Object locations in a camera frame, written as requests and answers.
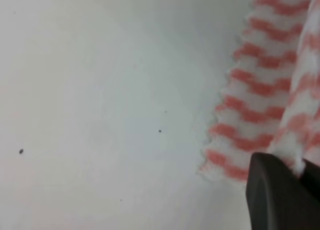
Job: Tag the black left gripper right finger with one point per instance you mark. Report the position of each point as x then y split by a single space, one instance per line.
309 185

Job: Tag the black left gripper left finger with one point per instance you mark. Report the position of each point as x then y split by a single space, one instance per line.
272 195

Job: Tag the pink white wavy striped towel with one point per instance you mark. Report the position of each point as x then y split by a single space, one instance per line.
271 102

